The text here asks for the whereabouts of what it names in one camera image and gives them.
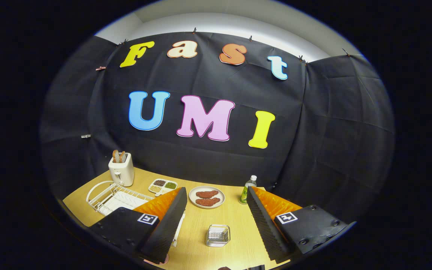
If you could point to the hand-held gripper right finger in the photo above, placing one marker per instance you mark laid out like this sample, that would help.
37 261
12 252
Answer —
266 228

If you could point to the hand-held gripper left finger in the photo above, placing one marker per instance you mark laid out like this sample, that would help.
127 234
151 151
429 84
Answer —
167 228

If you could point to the pink plate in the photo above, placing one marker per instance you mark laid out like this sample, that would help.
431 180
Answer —
159 261

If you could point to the white divided dish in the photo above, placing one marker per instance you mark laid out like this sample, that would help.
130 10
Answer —
162 190

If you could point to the white round plate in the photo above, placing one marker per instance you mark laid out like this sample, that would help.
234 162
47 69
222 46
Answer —
192 197

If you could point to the green label drink bottle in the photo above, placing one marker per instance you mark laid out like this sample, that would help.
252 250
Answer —
244 195

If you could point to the pale yellow beans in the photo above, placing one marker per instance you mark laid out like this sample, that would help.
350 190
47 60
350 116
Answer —
155 189

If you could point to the green beans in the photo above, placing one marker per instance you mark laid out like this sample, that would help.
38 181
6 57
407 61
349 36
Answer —
170 185

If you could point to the dark brown beans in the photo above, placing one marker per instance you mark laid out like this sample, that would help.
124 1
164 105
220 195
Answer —
159 183

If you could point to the brown meat piece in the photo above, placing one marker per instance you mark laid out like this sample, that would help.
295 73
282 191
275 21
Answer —
207 194
207 202

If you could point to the white toaster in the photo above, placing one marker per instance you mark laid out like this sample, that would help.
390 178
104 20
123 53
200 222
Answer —
122 172

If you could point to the toast slice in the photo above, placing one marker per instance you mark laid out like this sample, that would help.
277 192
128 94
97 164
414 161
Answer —
115 156
122 157

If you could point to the black backdrop cloth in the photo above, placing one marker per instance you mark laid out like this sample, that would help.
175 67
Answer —
208 82

